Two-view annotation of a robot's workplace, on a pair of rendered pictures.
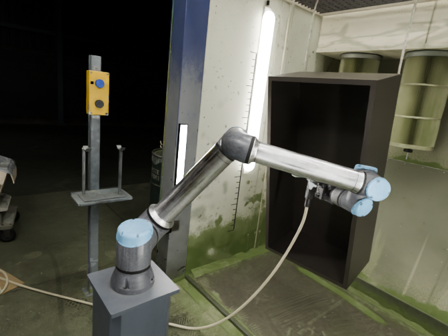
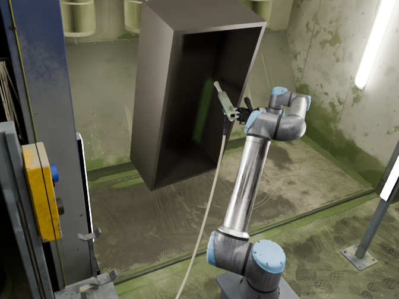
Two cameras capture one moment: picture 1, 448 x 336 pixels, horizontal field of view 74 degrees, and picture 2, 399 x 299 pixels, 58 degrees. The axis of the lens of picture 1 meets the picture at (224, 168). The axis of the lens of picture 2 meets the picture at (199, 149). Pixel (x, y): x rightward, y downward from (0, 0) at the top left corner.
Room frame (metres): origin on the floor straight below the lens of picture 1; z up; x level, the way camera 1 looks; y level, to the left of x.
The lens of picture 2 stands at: (1.32, 1.46, 2.09)
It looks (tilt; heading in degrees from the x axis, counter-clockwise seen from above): 33 degrees down; 281
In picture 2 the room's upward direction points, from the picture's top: 6 degrees clockwise
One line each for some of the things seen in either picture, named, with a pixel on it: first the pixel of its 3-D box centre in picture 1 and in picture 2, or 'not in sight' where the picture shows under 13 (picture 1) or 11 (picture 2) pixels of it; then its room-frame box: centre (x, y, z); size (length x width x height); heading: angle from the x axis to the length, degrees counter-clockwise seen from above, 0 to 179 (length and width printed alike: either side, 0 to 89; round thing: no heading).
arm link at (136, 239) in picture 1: (135, 243); (264, 263); (1.19, 0.35, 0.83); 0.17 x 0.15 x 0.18; 174
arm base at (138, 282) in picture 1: (133, 271); (260, 283); (1.18, 0.35, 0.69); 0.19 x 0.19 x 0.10
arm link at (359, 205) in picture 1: (355, 202); (273, 114); (1.27, -0.59, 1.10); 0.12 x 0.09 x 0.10; 24
